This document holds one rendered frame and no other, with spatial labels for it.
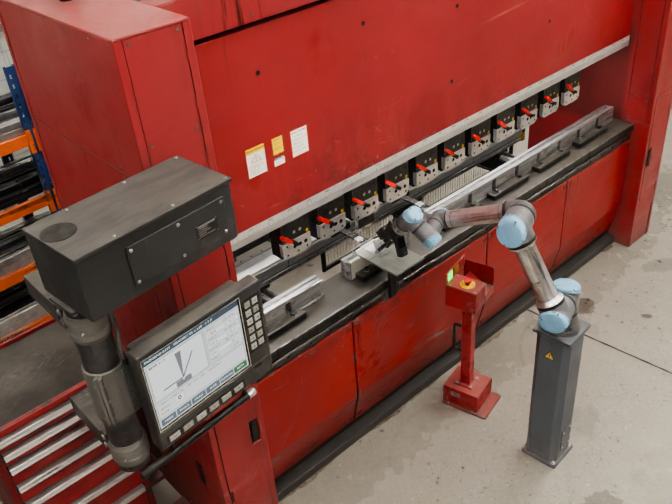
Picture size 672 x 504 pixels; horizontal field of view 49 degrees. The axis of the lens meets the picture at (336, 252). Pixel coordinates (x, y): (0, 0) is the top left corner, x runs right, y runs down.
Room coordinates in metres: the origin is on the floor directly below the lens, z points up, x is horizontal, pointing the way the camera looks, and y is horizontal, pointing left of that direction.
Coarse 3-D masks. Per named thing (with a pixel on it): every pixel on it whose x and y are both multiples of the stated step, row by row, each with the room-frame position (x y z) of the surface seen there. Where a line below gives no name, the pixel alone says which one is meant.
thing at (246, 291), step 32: (224, 288) 1.82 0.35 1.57; (256, 288) 1.81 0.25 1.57; (192, 320) 1.64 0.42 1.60; (256, 320) 1.79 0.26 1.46; (128, 352) 1.53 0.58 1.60; (256, 352) 1.78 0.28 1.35; (128, 384) 1.58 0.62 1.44; (224, 384) 1.68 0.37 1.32; (192, 416) 1.58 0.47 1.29; (160, 448) 1.51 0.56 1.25
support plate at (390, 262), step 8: (376, 240) 2.89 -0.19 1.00; (360, 256) 2.77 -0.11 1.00; (368, 256) 2.76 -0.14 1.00; (376, 256) 2.76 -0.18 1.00; (384, 256) 2.75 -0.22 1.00; (392, 256) 2.75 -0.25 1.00; (408, 256) 2.73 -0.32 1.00; (416, 256) 2.73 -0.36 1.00; (376, 264) 2.70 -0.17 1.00; (384, 264) 2.69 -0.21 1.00; (392, 264) 2.68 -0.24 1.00; (400, 264) 2.68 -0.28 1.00; (408, 264) 2.67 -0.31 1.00; (392, 272) 2.62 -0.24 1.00; (400, 272) 2.62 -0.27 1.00
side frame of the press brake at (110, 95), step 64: (0, 0) 2.58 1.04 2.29; (128, 0) 2.38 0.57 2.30; (64, 64) 2.27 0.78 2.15; (128, 64) 2.00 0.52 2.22; (192, 64) 2.13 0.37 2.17; (64, 128) 2.40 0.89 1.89; (128, 128) 2.00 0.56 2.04; (192, 128) 2.10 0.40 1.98; (64, 192) 2.56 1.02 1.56; (128, 320) 2.34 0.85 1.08; (256, 384) 2.14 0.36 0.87; (192, 448) 2.12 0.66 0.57; (256, 448) 2.10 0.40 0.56
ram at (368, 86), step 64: (320, 0) 2.78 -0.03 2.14; (384, 0) 2.93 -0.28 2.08; (448, 0) 3.18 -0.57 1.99; (512, 0) 3.47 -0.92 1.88; (576, 0) 3.82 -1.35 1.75; (256, 64) 2.52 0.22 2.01; (320, 64) 2.71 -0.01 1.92; (384, 64) 2.92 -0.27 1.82; (448, 64) 3.18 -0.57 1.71; (512, 64) 3.49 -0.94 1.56; (256, 128) 2.50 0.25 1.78; (320, 128) 2.69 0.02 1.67; (384, 128) 2.91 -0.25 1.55; (256, 192) 2.47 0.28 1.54
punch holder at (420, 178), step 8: (424, 152) 3.07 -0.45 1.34; (432, 152) 3.11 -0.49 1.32; (408, 160) 3.07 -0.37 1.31; (416, 160) 3.04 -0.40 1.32; (424, 160) 3.07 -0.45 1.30; (432, 160) 3.11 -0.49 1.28; (408, 168) 3.07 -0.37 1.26; (416, 168) 3.04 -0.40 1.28; (432, 168) 3.10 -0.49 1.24; (408, 176) 3.08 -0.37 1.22; (416, 176) 3.03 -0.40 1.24; (424, 176) 3.07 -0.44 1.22; (432, 176) 3.10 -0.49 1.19; (416, 184) 3.03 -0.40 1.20
